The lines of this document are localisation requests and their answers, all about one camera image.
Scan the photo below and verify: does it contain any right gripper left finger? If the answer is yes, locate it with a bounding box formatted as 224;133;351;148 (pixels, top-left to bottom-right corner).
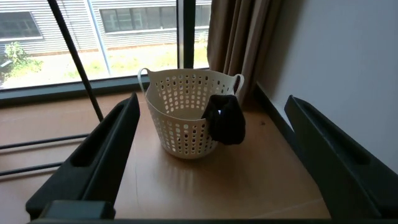
25;92;141;220

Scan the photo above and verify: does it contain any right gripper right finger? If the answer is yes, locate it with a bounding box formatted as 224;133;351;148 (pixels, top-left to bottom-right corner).
284;95;398;219

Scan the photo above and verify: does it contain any black short-sleeved shirt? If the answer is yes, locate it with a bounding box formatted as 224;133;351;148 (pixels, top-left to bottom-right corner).
201;94;246;146

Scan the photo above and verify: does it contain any white laundry basket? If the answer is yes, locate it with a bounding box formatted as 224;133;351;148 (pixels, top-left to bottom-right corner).
137;67;246;160

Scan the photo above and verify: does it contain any black clothes rack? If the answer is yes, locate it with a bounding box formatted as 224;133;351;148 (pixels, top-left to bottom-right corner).
0;0;104;177

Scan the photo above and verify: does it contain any window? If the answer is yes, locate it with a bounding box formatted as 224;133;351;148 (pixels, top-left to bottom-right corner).
0;0;212;106

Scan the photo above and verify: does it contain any brown curtain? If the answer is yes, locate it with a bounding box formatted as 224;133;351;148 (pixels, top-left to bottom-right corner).
206;0;284;105

